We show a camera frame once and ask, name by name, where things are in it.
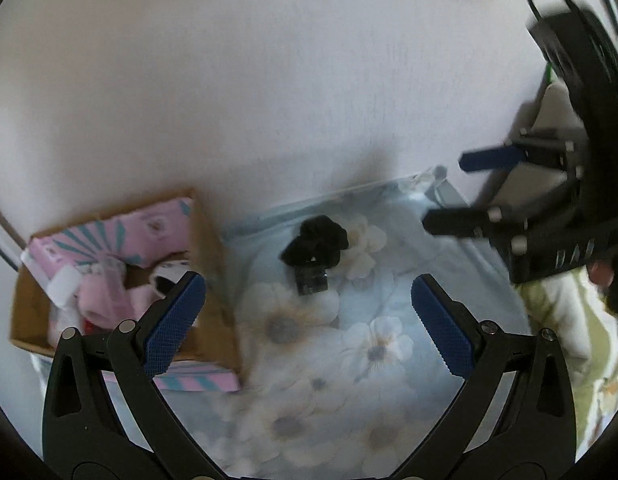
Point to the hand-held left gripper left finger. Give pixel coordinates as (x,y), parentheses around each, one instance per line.
(176,320)

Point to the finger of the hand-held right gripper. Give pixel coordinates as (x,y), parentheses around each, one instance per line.
(484,159)
(454,221)

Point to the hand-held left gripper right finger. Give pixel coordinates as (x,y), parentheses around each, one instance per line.
(441,327)

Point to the panda plush toy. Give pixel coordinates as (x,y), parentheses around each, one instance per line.
(164,280)

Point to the cardboard box with pink lining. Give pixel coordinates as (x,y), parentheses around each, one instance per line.
(209,255)

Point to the small white box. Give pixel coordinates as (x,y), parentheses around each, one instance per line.
(64,285)

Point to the black scrunchie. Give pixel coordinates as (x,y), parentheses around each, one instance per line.
(316,242)

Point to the floral cloth covered desktop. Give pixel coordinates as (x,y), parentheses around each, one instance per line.
(389,285)

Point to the person's right hand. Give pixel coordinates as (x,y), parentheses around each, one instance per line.
(600,272)

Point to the pink socks in box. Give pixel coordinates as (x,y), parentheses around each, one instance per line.
(101,300)

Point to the small red item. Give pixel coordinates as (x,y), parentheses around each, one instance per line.
(91,329)

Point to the green patterned cloth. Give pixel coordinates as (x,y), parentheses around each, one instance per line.
(584,340)

